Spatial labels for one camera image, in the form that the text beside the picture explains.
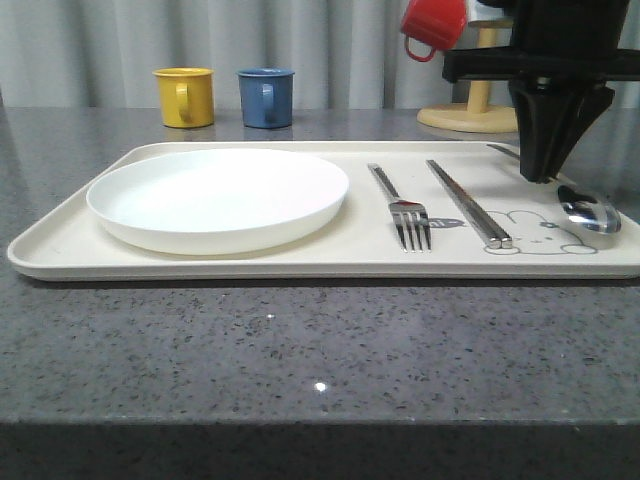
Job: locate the blue enamel mug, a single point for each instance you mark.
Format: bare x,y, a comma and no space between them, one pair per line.
266,96

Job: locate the red enamel mug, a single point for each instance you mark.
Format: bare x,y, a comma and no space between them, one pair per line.
435,23

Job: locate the cream rabbit serving tray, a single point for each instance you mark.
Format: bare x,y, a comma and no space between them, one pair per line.
68,244

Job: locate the silver metal spoon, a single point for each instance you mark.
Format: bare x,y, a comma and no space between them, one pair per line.
582,207

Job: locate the white round plate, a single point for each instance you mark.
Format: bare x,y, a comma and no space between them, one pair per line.
218,201

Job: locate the yellow enamel mug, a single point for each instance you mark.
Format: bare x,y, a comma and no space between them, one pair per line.
186,96

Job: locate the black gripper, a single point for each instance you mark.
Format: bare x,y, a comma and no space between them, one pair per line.
553,39

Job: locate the silver metal fork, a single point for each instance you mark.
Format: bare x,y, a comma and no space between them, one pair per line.
410,218

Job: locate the grey pleated curtain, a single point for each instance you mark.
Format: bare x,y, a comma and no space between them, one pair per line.
345,54

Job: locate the wooden mug tree stand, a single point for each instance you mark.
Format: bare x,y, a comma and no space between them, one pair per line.
476,115

